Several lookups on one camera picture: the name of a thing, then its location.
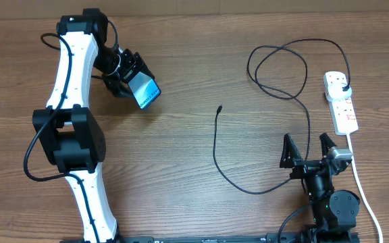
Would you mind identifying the blue Galaxy smartphone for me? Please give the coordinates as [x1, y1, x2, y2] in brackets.
[128, 72, 161, 109]

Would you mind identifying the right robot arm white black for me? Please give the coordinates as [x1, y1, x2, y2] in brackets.
[276, 133, 361, 242]

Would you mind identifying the black USB charging cable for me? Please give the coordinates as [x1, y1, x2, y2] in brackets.
[212, 38, 352, 196]

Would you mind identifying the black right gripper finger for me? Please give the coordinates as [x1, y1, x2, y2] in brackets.
[319, 133, 336, 158]
[280, 134, 303, 168]

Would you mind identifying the white charger plug adapter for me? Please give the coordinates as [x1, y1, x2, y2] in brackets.
[326, 84, 353, 102]

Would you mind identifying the white power strip cord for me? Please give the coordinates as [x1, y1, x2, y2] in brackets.
[345, 133, 384, 243]

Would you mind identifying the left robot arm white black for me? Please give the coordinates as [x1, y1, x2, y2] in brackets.
[24, 8, 161, 242]

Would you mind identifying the white power strip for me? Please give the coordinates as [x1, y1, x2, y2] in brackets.
[323, 71, 359, 135]

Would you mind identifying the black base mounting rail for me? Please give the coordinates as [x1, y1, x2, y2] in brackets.
[60, 232, 360, 243]

